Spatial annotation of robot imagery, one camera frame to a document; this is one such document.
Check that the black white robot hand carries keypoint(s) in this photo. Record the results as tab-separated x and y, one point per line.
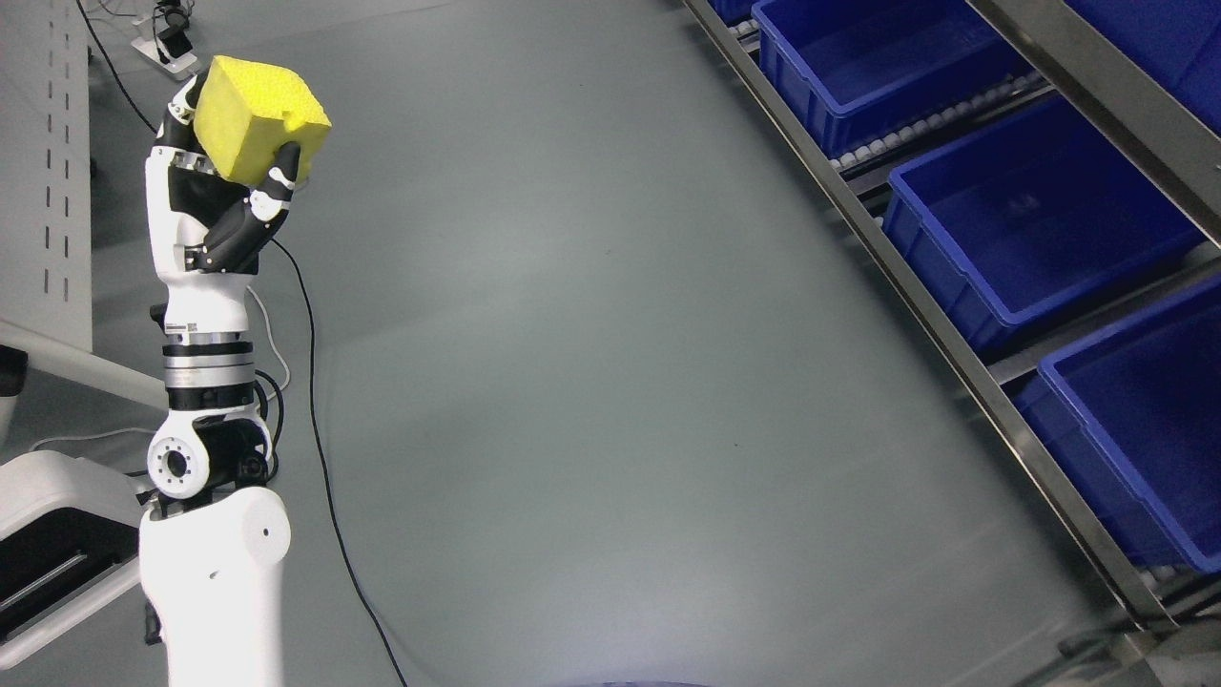
205	232

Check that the yellow foam block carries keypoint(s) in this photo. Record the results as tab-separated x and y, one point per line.
248	110

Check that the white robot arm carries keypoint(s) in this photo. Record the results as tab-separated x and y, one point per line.
212	541

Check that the metal roller shelf rack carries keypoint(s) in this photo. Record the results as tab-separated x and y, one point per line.
1167	634

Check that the blue plastic bin middle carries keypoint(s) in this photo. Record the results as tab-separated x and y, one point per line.
1021	227

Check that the blue plastic bin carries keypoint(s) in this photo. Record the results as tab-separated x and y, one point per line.
1021	227
1130	414
856	71

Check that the white perforated cabinet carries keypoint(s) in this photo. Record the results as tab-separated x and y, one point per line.
46	210

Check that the white power strip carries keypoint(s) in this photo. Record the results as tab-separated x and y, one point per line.
162	37

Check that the white black machine base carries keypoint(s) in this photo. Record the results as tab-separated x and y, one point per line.
69	526

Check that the blue plastic bin top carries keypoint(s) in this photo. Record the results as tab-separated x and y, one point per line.
856	71

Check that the blue plastic bin lower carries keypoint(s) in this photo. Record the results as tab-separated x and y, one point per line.
1130	414

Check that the blue bin upper right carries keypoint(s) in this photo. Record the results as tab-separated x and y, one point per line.
1177	43

